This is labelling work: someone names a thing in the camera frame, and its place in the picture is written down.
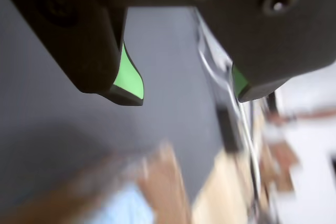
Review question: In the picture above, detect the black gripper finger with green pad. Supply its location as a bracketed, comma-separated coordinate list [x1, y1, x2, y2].
[0, 0, 145, 107]
[183, 0, 336, 103]

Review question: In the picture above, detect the light blue block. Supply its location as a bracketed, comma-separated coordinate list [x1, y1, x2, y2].
[103, 183, 156, 224]

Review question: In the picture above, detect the grey textured table mat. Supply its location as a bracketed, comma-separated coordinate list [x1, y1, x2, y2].
[0, 0, 229, 198]

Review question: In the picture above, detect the white cable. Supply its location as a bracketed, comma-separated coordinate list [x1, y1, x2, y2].
[197, 47, 265, 224]

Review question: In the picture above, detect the black plug adapter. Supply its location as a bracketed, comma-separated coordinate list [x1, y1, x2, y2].
[217, 106, 244, 154]

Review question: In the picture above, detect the brown cardboard box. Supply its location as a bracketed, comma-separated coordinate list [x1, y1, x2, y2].
[0, 140, 194, 224]

